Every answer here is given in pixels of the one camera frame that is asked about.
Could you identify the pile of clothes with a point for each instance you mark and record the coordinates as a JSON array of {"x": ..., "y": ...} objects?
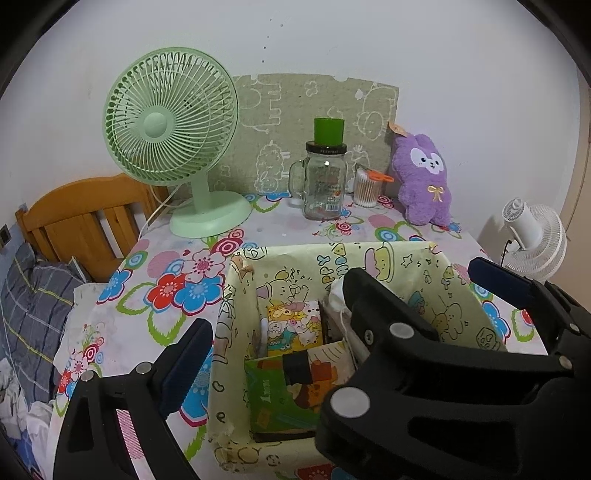
[{"x": 23, "y": 415}]

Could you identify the green printed board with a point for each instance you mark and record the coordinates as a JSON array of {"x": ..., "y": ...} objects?
[{"x": 286, "y": 106}]

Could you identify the yellow cartoon tissue packet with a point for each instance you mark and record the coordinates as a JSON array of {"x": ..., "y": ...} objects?
[{"x": 295, "y": 323}]

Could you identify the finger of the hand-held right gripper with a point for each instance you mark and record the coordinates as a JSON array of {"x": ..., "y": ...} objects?
[
  {"x": 392, "y": 304},
  {"x": 501, "y": 279}
]

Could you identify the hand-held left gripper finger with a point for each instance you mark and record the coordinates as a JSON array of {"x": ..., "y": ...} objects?
[{"x": 184, "y": 364}]

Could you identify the green tissue packet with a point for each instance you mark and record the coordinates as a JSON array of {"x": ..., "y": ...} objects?
[{"x": 272, "y": 397}]

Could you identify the white pillow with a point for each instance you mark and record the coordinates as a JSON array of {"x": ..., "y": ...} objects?
[{"x": 87, "y": 300}]

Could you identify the yellow printed storage box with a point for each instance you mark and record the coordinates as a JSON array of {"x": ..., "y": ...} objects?
[{"x": 415, "y": 277}]

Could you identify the green cylindrical cap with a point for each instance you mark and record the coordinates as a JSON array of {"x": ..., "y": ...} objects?
[{"x": 329, "y": 130}]

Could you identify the white face mask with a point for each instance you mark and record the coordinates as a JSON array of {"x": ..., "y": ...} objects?
[{"x": 337, "y": 295}]

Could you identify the green desk fan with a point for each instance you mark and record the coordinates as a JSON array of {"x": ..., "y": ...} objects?
[{"x": 157, "y": 124}]

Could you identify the cotton swab container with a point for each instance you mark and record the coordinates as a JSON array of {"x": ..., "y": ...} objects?
[{"x": 369, "y": 191}]

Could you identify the beige door frame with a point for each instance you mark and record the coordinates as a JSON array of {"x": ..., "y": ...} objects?
[{"x": 579, "y": 152}]

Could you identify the grey plaid pillow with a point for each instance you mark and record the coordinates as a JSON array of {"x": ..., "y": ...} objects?
[{"x": 37, "y": 304}]

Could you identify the purple plush toy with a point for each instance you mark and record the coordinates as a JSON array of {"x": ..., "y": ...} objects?
[{"x": 425, "y": 184}]

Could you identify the wall socket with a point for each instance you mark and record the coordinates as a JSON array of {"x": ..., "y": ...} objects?
[{"x": 5, "y": 235}]

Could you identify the white fan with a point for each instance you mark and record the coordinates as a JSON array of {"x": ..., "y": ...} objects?
[{"x": 540, "y": 244}]

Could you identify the wooden headboard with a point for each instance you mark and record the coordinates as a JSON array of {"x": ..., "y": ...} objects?
[{"x": 78, "y": 217}]

